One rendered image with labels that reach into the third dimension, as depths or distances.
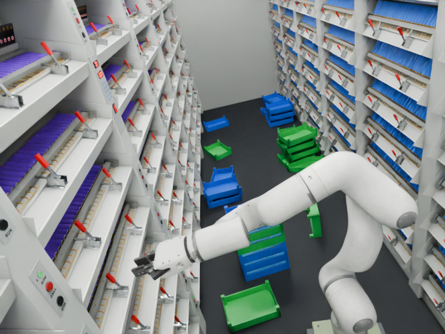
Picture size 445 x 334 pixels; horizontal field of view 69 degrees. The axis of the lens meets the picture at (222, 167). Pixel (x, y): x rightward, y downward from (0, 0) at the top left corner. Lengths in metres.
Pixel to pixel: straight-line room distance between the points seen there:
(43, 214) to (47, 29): 0.62
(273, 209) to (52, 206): 0.51
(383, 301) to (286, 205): 1.36
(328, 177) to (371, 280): 1.41
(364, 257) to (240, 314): 1.17
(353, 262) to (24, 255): 0.84
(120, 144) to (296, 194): 0.69
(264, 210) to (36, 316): 0.53
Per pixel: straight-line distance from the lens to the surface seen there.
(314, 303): 2.07
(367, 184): 0.88
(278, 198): 0.83
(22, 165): 0.92
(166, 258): 0.91
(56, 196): 0.82
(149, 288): 1.33
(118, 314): 1.04
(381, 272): 2.23
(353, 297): 1.14
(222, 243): 0.86
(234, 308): 2.11
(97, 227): 1.01
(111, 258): 1.14
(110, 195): 1.13
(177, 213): 1.95
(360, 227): 1.02
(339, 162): 0.84
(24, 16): 1.21
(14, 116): 0.75
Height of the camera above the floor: 1.69
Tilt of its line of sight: 30 degrees down
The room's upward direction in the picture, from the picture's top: 15 degrees counter-clockwise
